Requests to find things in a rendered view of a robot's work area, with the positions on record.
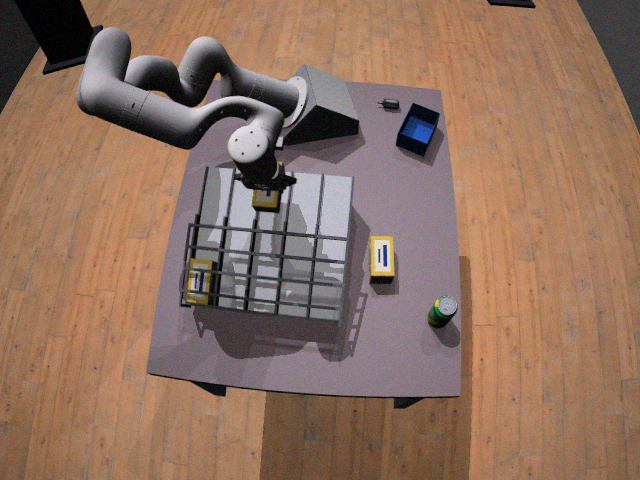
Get green drink can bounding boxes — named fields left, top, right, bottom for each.
left=427, top=296, right=457, bottom=328

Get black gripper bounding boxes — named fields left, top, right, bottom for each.
left=234, top=162, right=297, bottom=193

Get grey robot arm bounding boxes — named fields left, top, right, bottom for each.
left=76, top=27, right=309, bottom=184

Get yellow carton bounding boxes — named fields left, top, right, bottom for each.
left=186, top=258, right=217, bottom=305
left=252, top=190, right=282, bottom=213
left=369, top=236, right=394, bottom=284

